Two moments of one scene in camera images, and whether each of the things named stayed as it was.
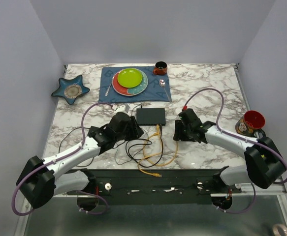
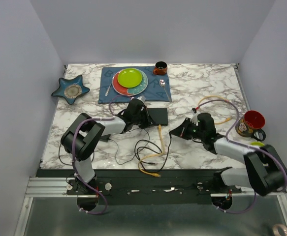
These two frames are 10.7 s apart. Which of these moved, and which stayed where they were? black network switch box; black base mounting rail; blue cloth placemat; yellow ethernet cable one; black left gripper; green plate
Moved: yellow ethernet cable one; black left gripper
Stayed: green plate; black base mounting rail; blue cloth placemat; black network switch box
